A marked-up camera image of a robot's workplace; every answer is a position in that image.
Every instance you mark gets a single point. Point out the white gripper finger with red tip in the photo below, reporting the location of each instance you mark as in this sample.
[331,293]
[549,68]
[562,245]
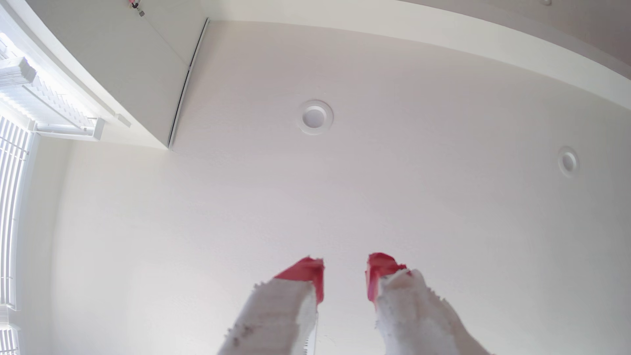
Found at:
[414,315]
[281,315]

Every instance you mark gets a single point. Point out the round recessed ceiling light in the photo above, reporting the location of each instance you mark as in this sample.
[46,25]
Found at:
[568,161]
[314,117]

